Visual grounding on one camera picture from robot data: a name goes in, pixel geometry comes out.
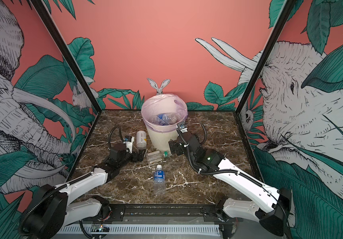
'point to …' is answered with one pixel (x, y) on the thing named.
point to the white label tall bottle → (141, 140)
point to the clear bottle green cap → (155, 156)
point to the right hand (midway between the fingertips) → (176, 136)
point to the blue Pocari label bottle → (160, 119)
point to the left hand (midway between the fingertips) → (139, 146)
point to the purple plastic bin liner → (162, 112)
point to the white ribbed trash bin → (161, 140)
